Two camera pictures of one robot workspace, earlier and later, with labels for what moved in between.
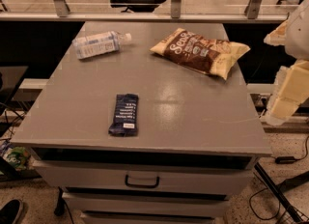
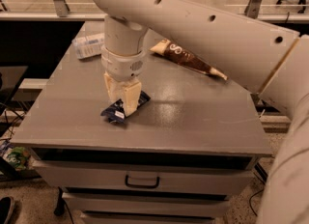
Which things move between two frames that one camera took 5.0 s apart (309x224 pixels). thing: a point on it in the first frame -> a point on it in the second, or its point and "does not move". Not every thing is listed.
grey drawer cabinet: x=198 y=135 does not move
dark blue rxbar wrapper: x=126 y=116 -> x=116 y=112
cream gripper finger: x=291 y=91 -> x=124 y=68
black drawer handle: x=141 y=186 does not move
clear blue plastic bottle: x=99 y=42 does not move
